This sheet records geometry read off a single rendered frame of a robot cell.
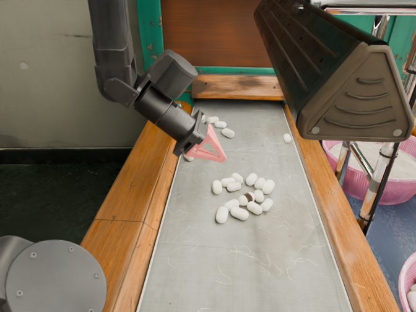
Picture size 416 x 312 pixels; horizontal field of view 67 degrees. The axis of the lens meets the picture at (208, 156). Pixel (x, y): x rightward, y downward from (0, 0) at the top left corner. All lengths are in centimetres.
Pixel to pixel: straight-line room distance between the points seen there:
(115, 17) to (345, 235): 51
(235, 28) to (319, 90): 79
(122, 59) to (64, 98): 158
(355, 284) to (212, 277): 21
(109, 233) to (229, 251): 21
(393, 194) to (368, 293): 34
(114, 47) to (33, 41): 154
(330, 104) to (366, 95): 2
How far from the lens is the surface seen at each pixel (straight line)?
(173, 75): 55
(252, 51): 103
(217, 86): 100
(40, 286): 20
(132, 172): 70
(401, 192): 81
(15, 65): 216
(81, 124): 215
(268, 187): 66
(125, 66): 55
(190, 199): 65
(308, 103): 24
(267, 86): 100
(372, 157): 90
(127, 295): 50
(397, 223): 81
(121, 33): 54
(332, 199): 66
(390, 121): 26
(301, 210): 65
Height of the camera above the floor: 115
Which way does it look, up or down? 31 degrees down
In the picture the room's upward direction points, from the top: straight up
